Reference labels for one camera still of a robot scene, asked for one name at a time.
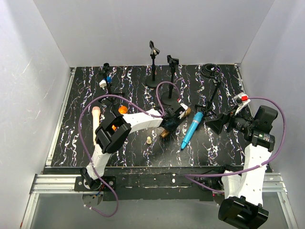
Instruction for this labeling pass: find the small beige adapter piece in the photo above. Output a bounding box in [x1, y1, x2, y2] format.
[146, 136, 152, 145]

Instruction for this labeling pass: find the tripod shock-mount mic stand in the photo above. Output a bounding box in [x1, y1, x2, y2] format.
[194, 63, 222, 118]

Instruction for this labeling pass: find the black marbled table mat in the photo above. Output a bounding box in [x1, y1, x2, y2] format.
[51, 65, 246, 167]

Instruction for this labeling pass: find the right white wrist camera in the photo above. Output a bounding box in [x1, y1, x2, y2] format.
[233, 93, 251, 115]

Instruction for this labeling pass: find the round-base mic stand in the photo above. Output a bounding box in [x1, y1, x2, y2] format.
[161, 55, 179, 105]
[145, 41, 160, 89]

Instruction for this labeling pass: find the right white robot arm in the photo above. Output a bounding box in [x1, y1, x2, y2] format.
[206, 105, 278, 229]

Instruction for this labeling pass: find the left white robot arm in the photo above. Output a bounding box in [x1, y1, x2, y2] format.
[81, 102, 191, 191]

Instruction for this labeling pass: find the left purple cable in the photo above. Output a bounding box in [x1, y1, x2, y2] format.
[78, 81, 182, 217]

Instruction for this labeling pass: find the left tripod clip stand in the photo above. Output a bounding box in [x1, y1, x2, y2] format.
[99, 63, 125, 97]

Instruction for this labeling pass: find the blue microphone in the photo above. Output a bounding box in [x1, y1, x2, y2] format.
[181, 112, 203, 150]

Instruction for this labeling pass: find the purple cable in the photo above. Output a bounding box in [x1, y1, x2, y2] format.
[183, 96, 286, 194]
[78, 81, 182, 217]

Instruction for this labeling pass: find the gold microphone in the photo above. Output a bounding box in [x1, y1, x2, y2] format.
[160, 106, 191, 138]

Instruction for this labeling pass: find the pink microphone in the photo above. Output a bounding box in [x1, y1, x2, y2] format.
[91, 106, 101, 146]

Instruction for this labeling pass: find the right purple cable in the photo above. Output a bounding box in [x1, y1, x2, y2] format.
[183, 96, 286, 194]

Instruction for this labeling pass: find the orange microphone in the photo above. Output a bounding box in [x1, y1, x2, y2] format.
[112, 105, 128, 131]

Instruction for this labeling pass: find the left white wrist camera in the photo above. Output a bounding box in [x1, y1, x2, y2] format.
[175, 103, 191, 119]

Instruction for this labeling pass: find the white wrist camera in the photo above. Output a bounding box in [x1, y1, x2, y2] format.
[175, 103, 191, 119]
[233, 93, 251, 115]

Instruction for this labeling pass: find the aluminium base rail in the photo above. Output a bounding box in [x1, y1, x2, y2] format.
[30, 68, 297, 229]

